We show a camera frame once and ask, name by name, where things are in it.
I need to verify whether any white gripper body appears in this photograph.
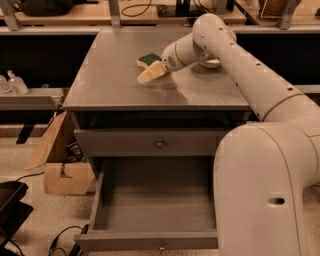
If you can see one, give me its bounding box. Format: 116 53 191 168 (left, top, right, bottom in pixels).
161 34 209 71

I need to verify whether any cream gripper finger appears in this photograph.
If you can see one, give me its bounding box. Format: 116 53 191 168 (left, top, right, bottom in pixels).
137 61 168 84

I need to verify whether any green and yellow sponge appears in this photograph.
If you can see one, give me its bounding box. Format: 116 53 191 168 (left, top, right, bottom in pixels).
137 53 161 69

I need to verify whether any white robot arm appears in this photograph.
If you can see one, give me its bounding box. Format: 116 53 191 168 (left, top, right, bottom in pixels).
138 14 320 256

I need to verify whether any grey drawer cabinet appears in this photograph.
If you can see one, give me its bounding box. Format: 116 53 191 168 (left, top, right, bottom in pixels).
64 27 251 172

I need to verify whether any open grey middle drawer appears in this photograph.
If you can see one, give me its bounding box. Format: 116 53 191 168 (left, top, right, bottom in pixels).
74 156 218 252

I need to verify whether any white ceramic bowl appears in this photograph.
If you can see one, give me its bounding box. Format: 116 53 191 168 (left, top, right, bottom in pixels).
200 59 221 69

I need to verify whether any brown cardboard box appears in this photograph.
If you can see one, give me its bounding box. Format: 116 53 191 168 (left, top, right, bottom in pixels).
25 112 95 195

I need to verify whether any clear sanitizer bottle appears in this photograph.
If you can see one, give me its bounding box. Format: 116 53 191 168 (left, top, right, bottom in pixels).
7 70 28 95

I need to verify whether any black plastic bin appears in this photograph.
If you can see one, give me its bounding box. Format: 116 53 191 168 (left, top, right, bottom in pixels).
0 181 33 250

